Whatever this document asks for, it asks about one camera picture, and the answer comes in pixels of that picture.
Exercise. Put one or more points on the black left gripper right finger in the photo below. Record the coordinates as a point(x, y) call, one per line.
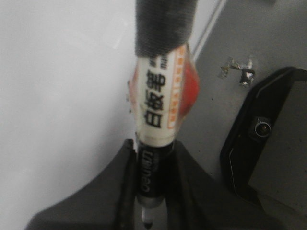
point(195, 201)

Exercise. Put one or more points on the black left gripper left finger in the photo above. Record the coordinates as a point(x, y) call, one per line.
point(106, 203)

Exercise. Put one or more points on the black white whiteboard marker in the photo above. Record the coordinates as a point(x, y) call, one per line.
point(162, 91)

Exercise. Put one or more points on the white whiteboard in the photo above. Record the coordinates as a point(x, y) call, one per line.
point(64, 68)

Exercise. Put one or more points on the black marker holder tray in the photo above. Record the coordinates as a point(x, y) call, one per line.
point(265, 153)

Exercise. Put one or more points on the torn tape residue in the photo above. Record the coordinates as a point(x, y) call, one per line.
point(246, 69)

